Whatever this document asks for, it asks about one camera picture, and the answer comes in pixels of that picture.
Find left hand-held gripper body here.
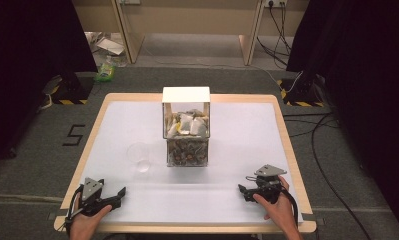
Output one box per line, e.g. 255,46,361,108
74,177,122,217

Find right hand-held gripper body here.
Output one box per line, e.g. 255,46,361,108
246,163,288,205

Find person's right hand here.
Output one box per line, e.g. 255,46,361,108
252,175,300,233

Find person's left hand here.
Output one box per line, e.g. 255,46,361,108
69,204,113,236

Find clear glass cup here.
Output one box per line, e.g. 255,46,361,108
126,142,152,174

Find white table mat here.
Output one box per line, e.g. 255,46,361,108
78,100,304,224

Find light wooden table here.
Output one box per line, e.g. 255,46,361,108
53,92,318,234

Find pile of dark small packets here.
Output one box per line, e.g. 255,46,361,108
167,138,209,167

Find pile of white tea bags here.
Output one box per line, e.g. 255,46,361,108
166,109,209,138

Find black stand base, yellow stripes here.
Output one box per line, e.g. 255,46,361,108
276,70,325,108
41,71,95,106

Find clear two-tier box, white lid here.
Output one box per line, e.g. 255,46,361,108
161,86,212,168

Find green plastic packet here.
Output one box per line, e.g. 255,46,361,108
93,62,117,83

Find black curtain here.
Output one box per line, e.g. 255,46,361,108
285,0,399,231
0,0,99,169

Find white paper clutter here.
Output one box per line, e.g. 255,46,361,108
84,31,128,68

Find light wooden desk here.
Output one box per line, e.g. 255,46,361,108
71,0,311,67

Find left hand-held gripper black cable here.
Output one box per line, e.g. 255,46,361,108
64,185,85,233

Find hand-held gripper black cable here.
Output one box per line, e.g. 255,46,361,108
278,185,300,229
64,185,85,233

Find right hand-held gripper black cable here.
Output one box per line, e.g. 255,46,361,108
278,185,300,229

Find black floor cable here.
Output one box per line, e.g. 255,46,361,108
282,112,375,240

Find white cable at stand base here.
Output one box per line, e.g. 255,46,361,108
37,92,56,112

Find bundle of black hanging cables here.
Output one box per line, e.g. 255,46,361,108
255,2,293,68

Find white wall socket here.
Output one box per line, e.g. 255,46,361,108
263,0,289,9

